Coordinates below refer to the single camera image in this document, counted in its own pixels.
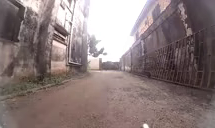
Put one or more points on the robot's own part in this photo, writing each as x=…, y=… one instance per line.
x=145, y=126

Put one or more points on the stained building with orange wall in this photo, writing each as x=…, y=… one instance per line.
x=168, y=23

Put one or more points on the tree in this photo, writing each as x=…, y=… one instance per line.
x=93, y=46

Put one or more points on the reddish dirt road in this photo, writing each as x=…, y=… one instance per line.
x=105, y=103

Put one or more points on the pale wall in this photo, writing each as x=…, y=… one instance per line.
x=93, y=63

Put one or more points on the metal railing fence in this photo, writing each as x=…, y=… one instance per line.
x=181, y=63

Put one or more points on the concrete kerb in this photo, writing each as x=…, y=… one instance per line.
x=35, y=89

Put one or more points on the weathered grey building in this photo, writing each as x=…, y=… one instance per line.
x=38, y=36

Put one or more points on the grass strip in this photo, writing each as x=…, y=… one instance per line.
x=28, y=84

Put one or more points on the dark gate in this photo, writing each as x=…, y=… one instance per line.
x=110, y=65

